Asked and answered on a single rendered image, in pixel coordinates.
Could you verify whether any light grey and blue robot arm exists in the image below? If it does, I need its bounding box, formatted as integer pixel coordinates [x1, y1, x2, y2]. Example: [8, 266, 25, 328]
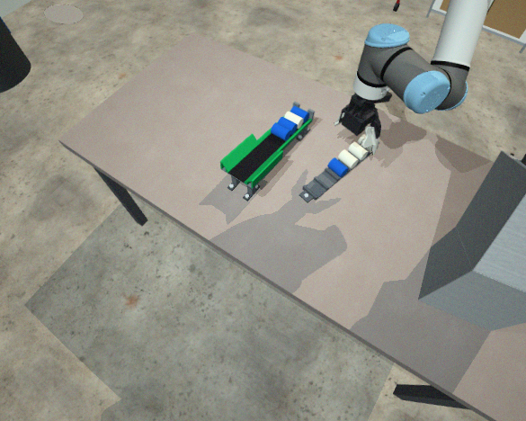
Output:
[352, 0, 491, 114]

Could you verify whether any blue plastic bar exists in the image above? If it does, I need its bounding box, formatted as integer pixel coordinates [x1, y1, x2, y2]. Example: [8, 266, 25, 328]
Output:
[271, 122, 291, 141]
[291, 106, 309, 123]
[278, 117, 298, 135]
[328, 158, 349, 177]

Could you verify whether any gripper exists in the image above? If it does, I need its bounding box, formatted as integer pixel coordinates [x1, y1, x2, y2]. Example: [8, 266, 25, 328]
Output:
[334, 93, 381, 155]

